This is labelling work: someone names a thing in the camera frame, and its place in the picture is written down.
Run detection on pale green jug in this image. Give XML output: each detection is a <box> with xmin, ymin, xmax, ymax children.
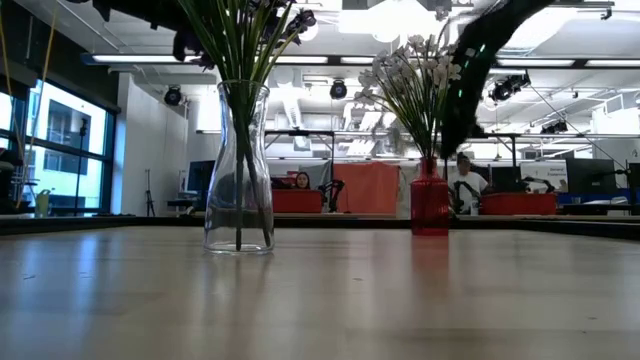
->
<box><xmin>33</xmin><ymin>188</ymin><xmax>52</xmax><ymax>218</ymax></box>

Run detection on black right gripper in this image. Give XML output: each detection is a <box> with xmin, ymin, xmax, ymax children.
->
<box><xmin>440</xmin><ymin>0</ymin><xmax>551</xmax><ymax>158</ymax></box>

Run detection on clear glass vase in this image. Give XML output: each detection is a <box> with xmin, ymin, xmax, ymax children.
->
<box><xmin>202</xmin><ymin>79</ymin><xmax>276</xmax><ymax>256</ymax></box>

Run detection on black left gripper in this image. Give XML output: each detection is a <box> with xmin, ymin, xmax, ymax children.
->
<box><xmin>92</xmin><ymin>0</ymin><xmax>201</xmax><ymax>31</ymax></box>

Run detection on black microphone stand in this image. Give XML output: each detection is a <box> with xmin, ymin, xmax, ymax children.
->
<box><xmin>73</xmin><ymin>117</ymin><xmax>90</xmax><ymax>217</ymax></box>

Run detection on red plastic bin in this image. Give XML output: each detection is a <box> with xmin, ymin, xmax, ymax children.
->
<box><xmin>480</xmin><ymin>192</ymin><xmax>558</xmax><ymax>217</ymax></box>
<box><xmin>271</xmin><ymin>188</ymin><xmax>324</xmax><ymax>215</ymax></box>

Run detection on red glass vase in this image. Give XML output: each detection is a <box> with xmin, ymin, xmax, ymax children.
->
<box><xmin>409</xmin><ymin>156</ymin><xmax>451</xmax><ymax>237</ymax></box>

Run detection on dark computer monitor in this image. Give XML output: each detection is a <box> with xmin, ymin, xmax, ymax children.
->
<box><xmin>186</xmin><ymin>159</ymin><xmax>218</xmax><ymax>194</ymax></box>
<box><xmin>565</xmin><ymin>157</ymin><xmax>618</xmax><ymax>196</ymax></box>

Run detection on orange cloth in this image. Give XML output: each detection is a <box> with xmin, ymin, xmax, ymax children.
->
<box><xmin>331</xmin><ymin>161</ymin><xmax>401</xmax><ymax>216</ymax></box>

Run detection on overhead frame bar with lights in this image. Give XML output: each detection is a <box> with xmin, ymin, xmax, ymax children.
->
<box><xmin>81</xmin><ymin>52</ymin><xmax>640</xmax><ymax>69</ymax></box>

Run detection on black background frame bar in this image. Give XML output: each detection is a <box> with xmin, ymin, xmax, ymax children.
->
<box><xmin>194</xmin><ymin>129</ymin><xmax>640</xmax><ymax>140</ymax></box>

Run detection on yellow cable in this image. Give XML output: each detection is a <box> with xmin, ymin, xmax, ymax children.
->
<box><xmin>0</xmin><ymin>0</ymin><xmax>59</xmax><ymax>209</ymax></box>

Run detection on black tripod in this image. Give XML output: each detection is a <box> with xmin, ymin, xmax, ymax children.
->
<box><xmin>143</xmin><ymin>168</ymin><xmax>157</xmax><ymax>217</ymax></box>

